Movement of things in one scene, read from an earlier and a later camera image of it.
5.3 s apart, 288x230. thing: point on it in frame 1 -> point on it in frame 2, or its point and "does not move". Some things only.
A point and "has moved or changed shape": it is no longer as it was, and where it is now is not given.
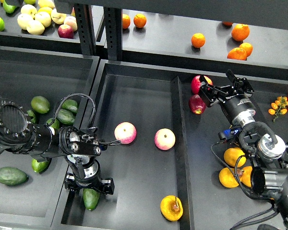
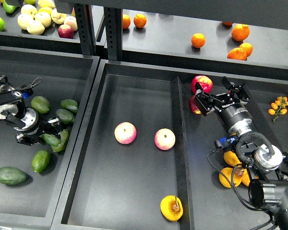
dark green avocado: (90, 197) has moved or changed shape
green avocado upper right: (70, 105) does not move
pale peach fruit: (72, 21) does not move
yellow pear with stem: (171, 208) does not move
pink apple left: (125, 132) does not move
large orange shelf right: (240, 32) does not move
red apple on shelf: (66, 31) does not move
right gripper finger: (231, 75) -> (232, 88)
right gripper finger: (202, 80) -> (198, 86)
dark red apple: (197, 104) does not move
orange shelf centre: (198, 40) does not move
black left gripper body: (93, 182) -> (46, 125)
